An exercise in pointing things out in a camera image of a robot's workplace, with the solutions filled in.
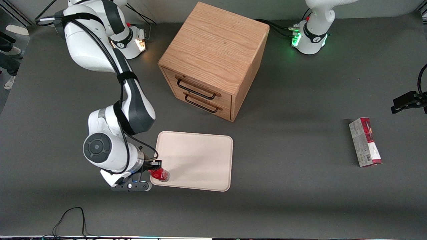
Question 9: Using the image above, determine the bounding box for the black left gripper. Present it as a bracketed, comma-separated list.
[391, 91, 427, 114]

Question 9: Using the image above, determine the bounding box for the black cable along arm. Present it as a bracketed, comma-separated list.
[35, 15, 159, 160]

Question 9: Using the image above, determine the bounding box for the black metal drawer handle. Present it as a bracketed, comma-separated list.
[184, 94, 220, 113]
[176, 78, 217, 100]

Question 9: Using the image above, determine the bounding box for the light wooden drawer cabinet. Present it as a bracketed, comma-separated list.
[157, 2, 270, 122]

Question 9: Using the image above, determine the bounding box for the black cable at table edge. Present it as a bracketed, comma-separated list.
[52, 207, 100, 239]

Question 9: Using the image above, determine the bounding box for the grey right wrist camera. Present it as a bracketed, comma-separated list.
[111, 180, 152, 192]

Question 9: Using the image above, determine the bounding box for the dark trouser leg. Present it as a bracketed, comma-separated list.
[0, 35, 21, 77]

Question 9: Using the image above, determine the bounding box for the wooden drawer front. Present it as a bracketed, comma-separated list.
[162, 66, 233, 111]
[172, 87, 233, 121]

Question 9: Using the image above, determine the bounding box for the beige plastic tray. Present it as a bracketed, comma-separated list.
[150, 131, 234, 192]

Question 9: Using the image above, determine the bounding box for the small red coke bottle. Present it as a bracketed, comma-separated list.
[148, 167, 170, 182]

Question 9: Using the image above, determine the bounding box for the black cable at arm base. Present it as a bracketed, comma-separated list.
[255, 19, 301, 38]
[128, 3, 159, 26]

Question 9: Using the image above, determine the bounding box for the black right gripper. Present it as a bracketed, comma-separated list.
[135, 159, 163, 182]

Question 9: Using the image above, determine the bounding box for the black cable loop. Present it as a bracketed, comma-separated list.
[417, 63, 427, 97]

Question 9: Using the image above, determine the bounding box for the red plaid cardboard box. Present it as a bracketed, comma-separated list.
[349, 117, 383, 167]

